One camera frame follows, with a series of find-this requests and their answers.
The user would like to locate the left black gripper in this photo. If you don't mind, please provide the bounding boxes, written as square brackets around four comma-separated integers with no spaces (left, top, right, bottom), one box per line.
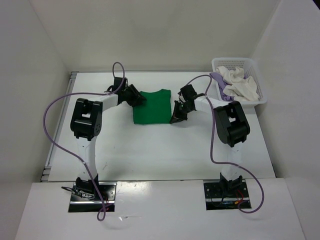
[121,84,146,108]

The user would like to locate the green t shirt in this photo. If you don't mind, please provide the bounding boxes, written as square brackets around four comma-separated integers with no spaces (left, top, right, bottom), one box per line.
[133,89,172,125]

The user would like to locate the cream white t shirt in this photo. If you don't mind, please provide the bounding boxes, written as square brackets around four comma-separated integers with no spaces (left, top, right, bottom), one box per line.
[215,66,259,102]

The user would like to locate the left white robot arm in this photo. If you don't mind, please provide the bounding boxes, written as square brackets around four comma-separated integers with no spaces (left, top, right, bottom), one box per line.
[70,83,147,200]

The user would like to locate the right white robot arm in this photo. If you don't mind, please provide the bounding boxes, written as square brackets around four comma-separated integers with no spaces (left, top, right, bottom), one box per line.
[169,93,251,197]

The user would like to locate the lavender t shirt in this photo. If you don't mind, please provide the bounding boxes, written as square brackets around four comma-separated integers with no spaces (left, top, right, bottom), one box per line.
[209,71,253,102]

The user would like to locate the white plastic basket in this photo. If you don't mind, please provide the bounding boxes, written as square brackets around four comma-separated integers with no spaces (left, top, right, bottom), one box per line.
[210,57,267,108]

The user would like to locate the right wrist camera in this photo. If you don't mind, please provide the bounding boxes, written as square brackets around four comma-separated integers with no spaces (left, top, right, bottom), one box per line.
[178,84,198,102]

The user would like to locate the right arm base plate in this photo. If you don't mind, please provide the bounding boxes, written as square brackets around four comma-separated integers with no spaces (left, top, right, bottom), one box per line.
[203,180,252,211]

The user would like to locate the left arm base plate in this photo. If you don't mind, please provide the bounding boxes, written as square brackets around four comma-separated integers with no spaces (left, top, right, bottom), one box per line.
[64,182,117,213]

